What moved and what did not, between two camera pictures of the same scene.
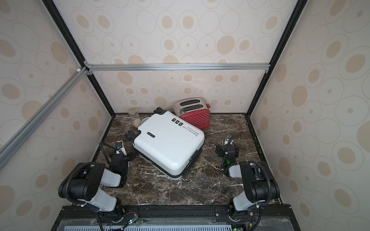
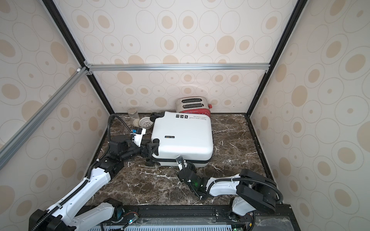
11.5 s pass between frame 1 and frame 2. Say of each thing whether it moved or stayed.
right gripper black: moved
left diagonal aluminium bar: stayed
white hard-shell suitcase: moved
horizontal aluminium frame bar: stayed
